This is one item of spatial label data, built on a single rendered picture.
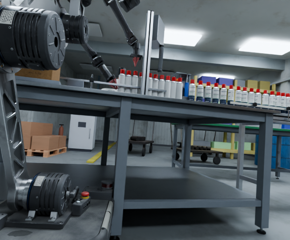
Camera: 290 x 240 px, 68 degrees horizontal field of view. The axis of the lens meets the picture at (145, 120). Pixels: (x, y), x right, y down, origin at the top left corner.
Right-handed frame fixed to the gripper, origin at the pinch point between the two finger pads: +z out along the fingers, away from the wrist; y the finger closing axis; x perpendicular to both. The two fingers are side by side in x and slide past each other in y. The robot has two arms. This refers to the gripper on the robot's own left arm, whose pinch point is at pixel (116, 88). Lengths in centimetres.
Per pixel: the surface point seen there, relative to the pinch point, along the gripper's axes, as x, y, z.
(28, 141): 138, 289, -27
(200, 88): -58, -2, 38
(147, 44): -33.3, -16.7, -13.1
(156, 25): -47, -18, -21
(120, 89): -1.9, -2.5, 2.7
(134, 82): -13.7, -2.8, 3.7
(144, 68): -21.7, -16.7, 0.4
